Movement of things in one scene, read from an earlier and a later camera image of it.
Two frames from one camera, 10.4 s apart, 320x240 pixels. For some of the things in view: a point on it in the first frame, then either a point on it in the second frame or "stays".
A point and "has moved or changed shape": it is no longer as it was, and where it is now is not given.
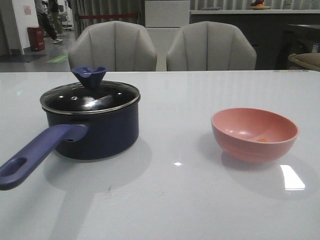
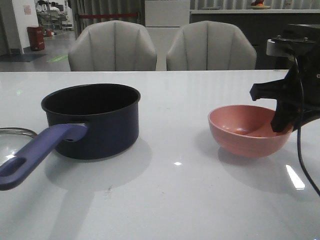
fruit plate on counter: (258, 5) stays
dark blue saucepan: (83, 136) stays
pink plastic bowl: (252, 136) has moved or changed shape
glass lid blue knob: (90, 95) -> (12, 140)
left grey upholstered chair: (118, 46) stays
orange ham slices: (263, 140) -> (261, 135)
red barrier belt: (107, 15) stays
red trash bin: (36, 38) stays
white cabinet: (163, 20) stays
